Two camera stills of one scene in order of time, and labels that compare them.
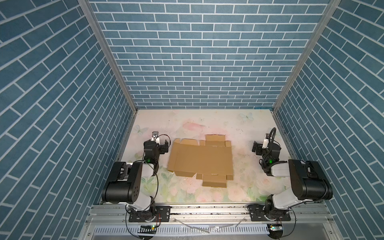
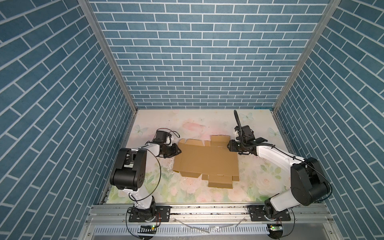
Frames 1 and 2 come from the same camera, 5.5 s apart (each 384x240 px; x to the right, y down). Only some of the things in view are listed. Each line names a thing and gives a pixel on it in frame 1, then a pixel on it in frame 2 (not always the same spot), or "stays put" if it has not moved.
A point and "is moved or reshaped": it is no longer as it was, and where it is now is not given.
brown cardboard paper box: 211,160 is moved or reshaped
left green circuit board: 148,229 stays put
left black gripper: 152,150 -> 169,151
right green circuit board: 276,227 stays put
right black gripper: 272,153 -> 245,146
